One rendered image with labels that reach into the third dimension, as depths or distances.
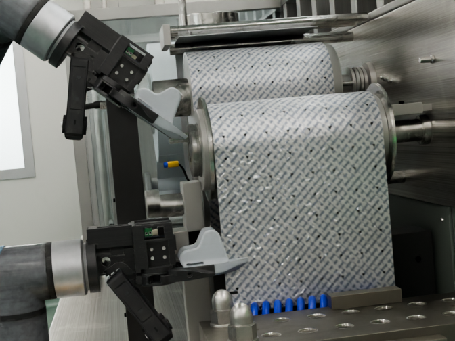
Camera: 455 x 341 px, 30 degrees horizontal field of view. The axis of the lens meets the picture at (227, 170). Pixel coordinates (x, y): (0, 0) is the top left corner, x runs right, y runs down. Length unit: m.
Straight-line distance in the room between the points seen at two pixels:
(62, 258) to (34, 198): 5.63
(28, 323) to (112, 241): 0.15
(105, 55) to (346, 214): 0.39
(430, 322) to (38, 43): 0.61
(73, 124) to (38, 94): 5.56
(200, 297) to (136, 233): 0.18
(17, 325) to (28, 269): 0.07
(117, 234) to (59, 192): 5.60
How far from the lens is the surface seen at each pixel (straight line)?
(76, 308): 1.97
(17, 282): 1.12
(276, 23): 1.47
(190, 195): 1.21
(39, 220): 6.75
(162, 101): 1.16
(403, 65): 1.35
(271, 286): 1.17
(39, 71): 6.73
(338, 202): 1.17
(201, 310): 1.24
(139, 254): 1.11
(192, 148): 1.16
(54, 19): 1.16
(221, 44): 1.54
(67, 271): 1.11
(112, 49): 1.17
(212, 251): 1.13
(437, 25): 1.21
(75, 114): 1.17
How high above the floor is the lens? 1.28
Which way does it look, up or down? 3 degrees down
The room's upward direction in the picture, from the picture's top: 5 degrees counter-clockwise
